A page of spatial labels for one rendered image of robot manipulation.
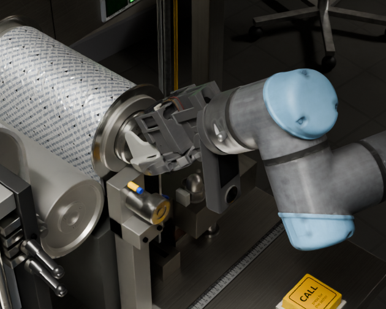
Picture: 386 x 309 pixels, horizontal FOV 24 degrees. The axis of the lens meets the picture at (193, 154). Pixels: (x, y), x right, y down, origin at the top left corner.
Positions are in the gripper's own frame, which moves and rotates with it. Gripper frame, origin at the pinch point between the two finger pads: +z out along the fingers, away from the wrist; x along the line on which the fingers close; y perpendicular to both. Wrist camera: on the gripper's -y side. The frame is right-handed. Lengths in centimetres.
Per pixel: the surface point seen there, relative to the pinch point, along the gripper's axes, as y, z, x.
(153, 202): -5.1, -0.6, 2.6
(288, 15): -23, 149, -184
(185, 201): -12.6, 14.4, -11.6
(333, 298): -37.7, 3.1, -19.3
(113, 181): -0.4, 3.8, 3.7
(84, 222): -3.9, 9.2, 8.1
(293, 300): -34.6, 6.8, -14.8
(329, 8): -29, 141, -199
